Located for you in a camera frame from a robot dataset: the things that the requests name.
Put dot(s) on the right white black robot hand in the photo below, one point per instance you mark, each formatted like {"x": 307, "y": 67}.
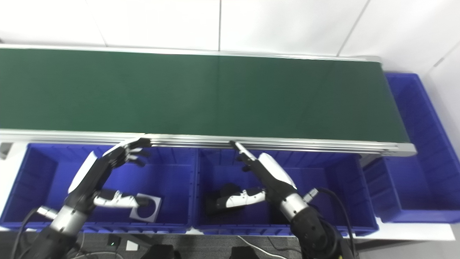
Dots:
{"x": 275, "y": 176}

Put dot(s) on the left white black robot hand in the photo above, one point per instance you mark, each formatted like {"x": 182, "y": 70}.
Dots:
{"x": 90, "y": 180}

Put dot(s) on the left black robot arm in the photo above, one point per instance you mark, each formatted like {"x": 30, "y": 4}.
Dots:
{"x": 54, "y": 244}

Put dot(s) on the blue plastic bin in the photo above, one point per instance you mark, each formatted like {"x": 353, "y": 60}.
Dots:
{"x": 424, "y": 172}
{"x": 334, "y": 194}
{"x": 43, "y": 172}

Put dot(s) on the green conveyor belt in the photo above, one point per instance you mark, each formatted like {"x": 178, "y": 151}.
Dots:
{"x": 54, "y": 136}
{"x": 179, "y": 93}

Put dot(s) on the grey square plate with hole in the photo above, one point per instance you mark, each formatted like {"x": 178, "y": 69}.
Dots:
{"x": 134, "y": 217}

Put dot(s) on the black box with green light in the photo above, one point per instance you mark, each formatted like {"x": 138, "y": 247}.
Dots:
{"x": 113, "y": 241}

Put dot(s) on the small white box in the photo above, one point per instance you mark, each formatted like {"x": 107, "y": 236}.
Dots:
{"x": 132, "y": 245}

